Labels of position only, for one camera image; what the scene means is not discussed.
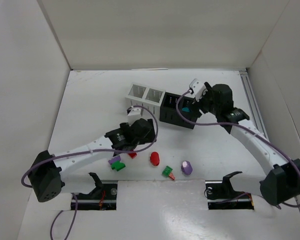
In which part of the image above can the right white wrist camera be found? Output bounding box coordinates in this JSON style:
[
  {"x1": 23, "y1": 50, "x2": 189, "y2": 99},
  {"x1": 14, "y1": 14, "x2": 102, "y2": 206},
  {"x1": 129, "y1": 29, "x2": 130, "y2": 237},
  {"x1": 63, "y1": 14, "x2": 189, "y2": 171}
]
[{"x1": 189, "y1": 78, "x2": 207, "y2": 102}]

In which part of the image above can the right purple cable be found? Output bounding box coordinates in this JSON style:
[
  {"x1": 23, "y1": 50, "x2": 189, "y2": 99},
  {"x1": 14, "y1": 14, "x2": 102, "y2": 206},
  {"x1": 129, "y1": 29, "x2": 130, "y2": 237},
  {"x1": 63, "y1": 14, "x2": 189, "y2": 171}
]
[{"x1": 175, "y1": 90, "x2": 300, "y2": 208}]

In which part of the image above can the white double container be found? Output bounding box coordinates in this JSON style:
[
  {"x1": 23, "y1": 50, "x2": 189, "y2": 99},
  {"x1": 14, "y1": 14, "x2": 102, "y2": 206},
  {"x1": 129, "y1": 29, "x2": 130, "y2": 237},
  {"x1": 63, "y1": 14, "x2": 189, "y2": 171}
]
[{"x1": 125, "y1": 83, "x2": 166, "y2": 119}]

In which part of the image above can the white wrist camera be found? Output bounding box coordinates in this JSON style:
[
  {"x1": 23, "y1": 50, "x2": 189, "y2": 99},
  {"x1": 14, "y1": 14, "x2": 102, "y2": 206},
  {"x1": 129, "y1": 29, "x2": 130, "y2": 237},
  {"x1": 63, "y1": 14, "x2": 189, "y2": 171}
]
[
  {"x1": 127, "y1": 106, "x2": 143, "y2": 125},
  {"x1": 189, "y1": 78, "x2": 207, "y2": 102}
]

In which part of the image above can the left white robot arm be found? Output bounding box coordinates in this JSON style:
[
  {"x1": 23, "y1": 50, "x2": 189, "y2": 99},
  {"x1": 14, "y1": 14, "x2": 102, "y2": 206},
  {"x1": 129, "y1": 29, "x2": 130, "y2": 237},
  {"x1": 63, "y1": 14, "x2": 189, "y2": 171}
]
[{"x1": 25, "y1": 118, "x2": 159, "y2": 203}]

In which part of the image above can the purple oval lego piece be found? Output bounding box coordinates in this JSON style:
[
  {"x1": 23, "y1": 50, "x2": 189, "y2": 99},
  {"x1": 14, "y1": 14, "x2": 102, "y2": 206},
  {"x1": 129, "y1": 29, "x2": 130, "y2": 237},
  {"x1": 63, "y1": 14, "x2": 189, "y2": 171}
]
[{"x1": 181, "y1": 160, "x2": 193, "y2": 176}]

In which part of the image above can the black double container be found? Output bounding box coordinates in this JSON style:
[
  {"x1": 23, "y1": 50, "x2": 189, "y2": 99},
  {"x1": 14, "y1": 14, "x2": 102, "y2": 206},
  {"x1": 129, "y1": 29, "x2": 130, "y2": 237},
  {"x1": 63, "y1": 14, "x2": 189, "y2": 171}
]
[{"x1": 159, "y1": 92, "x2": 202, "y2": 129}]

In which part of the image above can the green notched lego brick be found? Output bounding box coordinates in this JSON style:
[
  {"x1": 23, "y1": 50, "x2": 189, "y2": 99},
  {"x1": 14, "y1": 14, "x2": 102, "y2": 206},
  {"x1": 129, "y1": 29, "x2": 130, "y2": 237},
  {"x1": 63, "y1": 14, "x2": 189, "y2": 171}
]
[{"x1": 111, "y1": 161, "x2": 126, "y2": 172}]

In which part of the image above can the green square lego brick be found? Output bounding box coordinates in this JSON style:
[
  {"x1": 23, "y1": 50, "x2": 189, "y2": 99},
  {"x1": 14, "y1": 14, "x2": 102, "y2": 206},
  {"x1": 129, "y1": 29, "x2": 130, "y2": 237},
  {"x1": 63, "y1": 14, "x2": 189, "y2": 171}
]
[{"x1": 162, "y1": 165, "x2": 173, "y2": 177}]

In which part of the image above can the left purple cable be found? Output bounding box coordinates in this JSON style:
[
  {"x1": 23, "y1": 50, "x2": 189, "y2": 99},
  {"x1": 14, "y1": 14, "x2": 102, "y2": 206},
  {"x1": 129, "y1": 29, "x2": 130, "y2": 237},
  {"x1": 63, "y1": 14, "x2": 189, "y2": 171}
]
[{"x1": 20, "y1": 105, "x2": 159, "y2": 240}]

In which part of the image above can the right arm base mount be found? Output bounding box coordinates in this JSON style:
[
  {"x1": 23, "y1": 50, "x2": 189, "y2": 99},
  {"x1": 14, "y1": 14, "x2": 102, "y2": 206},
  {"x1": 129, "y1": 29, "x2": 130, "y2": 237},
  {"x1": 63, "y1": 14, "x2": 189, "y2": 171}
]
[{"x1": 204, "y1": 171, "x2": 255, "y2": 210}]

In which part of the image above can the teal round lego piece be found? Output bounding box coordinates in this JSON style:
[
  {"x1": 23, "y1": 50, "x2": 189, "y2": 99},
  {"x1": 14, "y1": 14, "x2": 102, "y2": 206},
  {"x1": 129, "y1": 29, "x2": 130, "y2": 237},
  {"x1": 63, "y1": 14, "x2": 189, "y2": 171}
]
[{"x1": 181, "y1": 107, "x2": 191, "y2": 113}]

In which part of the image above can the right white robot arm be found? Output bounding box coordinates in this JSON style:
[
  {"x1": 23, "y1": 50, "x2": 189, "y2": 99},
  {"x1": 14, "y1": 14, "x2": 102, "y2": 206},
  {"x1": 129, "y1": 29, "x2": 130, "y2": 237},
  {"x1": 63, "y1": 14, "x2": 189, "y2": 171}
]
[{"x1": 189, "y1": 79, "x2": 300, "y2": 208}]

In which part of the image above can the red oval lego piece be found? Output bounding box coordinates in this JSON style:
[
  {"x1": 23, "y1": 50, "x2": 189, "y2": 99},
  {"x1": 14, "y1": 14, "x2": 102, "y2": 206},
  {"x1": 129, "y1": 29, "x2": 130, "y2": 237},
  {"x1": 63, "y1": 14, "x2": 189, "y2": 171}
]
[{"x1": 149, "y1": 151, "x2": 160, "y2": 167}]

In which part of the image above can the purple cable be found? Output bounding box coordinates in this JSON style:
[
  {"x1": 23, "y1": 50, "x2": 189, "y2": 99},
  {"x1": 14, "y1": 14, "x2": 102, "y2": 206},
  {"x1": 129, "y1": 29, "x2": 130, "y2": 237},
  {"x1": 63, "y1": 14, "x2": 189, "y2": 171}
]
[
  {"x1": 20, "y1": 105, "x2": 159, "y2": 240},
  {"x1": 175, "y1": 90, "x2": 300, "y2": 208}
]

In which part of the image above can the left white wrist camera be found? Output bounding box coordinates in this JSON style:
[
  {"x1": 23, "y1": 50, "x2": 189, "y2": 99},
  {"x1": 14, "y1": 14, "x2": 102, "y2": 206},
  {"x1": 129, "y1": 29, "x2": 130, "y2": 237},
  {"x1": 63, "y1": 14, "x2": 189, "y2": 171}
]
[{"x1": 127, "y1": 106, "x2": 143, "y2": 125}]

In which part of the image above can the red rectangular lego brick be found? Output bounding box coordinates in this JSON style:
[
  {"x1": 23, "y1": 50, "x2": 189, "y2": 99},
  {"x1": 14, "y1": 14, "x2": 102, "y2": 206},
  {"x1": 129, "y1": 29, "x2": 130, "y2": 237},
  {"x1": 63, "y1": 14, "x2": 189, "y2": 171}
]
[{"x1": 128, "y1": 152, "x2": 137, "y2": 159}]

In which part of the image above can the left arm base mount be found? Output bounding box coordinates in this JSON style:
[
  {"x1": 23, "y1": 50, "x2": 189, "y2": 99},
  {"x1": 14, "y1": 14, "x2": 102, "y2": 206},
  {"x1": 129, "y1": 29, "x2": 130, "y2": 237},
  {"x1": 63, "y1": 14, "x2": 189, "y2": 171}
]
[{"x1": 70, "y1": 172, "x2": 118, "y2": 211}]

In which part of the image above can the small red lego piece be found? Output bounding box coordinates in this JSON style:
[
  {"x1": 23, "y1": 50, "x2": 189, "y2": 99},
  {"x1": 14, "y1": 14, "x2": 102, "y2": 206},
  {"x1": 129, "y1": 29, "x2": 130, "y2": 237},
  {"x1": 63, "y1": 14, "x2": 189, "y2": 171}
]
[{"x1": 168, "y1": 172, "x2": 176, "y2": 180}]

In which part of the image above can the purple studded lego brick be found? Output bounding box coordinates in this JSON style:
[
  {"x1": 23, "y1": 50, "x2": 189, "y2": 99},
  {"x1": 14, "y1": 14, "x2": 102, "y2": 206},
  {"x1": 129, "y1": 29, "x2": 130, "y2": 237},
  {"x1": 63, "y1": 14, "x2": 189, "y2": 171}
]
[{"x1": 108, "y1": 155, "x2": 121, "y2": 165}]

